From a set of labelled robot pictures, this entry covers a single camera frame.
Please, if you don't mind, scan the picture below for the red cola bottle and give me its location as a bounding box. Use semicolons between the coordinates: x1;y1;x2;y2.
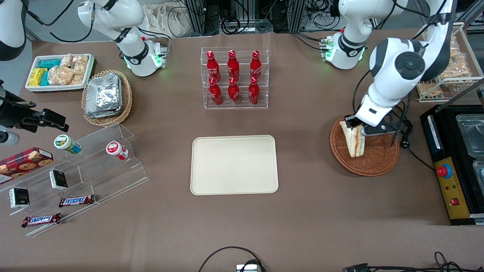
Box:
208;77;223;106
248;77;261;105
250;51;262;80
227;50;240;82
206;51;221;83
228;77;241;105

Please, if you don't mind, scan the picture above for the white rectangular snack bin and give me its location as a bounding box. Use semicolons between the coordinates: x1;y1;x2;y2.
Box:
25;54;96;93

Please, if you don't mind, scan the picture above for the ribbed aluminium frame post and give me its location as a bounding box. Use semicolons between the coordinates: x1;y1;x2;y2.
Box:
288;0;307;32
185;0;208;35
234;0;261;21

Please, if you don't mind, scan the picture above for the red lid snack jar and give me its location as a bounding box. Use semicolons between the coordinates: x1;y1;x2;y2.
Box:
106;141;129;161

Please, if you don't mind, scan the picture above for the small metal pan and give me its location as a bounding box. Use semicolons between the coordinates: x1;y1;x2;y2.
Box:
473;159;484;195

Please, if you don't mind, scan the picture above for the black looped cable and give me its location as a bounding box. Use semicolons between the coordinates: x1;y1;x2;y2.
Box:
199;246;267;272

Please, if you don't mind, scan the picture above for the foil wrapped pack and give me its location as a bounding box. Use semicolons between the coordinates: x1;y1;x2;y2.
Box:
85;74;122;114
85;108;124;119

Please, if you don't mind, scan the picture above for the beige plastic tray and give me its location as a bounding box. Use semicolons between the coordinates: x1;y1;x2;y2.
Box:
190;135;279;196

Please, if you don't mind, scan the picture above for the white wire rack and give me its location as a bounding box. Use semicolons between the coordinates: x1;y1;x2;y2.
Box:
416;22;484;103

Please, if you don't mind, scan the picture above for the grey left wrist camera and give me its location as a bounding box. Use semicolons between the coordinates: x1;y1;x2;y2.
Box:
360;120;404;137

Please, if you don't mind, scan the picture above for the black cable with connector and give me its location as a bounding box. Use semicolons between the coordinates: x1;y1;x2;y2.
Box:
343;251;484;272

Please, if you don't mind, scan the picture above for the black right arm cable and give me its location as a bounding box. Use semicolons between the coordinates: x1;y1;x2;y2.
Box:
26;0;96;43

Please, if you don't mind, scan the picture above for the clear acrylic bottle rack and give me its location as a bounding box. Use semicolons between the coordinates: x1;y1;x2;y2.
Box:
201;46;270;110

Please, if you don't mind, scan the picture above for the grey metal bar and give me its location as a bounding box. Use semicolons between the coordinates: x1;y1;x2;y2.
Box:
446;77;484;103

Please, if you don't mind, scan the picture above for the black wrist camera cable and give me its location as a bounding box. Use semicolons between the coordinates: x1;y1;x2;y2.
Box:
352;69;373;116

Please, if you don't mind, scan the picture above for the red tartan cookie box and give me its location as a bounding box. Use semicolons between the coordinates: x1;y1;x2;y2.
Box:
0;147;54;185

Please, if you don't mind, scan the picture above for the black power cable with plug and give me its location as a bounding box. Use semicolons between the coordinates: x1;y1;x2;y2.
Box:
391;94;435;171

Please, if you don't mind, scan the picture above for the beige cloth bag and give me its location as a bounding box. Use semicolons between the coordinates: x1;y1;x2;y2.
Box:
144;3;191;38

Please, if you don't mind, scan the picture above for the large metal pan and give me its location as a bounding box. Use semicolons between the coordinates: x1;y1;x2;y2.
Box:
456;114;484;158

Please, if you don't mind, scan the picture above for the yellow snack pack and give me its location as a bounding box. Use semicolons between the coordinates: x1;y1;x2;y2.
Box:
29;68;48;87

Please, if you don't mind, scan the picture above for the black appliance yellow panel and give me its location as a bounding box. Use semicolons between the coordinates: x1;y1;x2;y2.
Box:
420;104;484;226

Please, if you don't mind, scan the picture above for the clear acrylic stepped stand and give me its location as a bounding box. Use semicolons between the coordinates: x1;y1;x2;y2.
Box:
0;122;149;238

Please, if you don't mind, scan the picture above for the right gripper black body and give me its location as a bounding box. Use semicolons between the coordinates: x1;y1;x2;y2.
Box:
0;79;39;131

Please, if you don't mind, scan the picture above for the brown round wicker basket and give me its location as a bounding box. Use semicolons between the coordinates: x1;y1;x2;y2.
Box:
330;115;400;177

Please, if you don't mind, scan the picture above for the small black tea box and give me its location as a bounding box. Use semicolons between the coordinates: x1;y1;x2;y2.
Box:
49;170;69;190
9;187;30;209

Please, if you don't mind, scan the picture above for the Snickers chocolate bar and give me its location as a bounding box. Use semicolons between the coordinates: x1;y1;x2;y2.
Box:
59;194;96;208
21;213;62;228

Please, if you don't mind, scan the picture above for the triangular white bread sandwich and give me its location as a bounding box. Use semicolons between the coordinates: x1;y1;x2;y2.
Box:
339;120;366;158

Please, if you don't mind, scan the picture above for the green lid snack jar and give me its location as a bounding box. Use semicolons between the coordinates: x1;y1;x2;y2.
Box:
54;134;82;155

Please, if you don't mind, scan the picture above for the red emergency stop button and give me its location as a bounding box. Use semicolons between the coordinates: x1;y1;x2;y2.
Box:
436;163;453;179

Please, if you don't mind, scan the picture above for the light wicker basket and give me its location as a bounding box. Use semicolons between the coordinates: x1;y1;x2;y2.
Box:
81;70;133;127

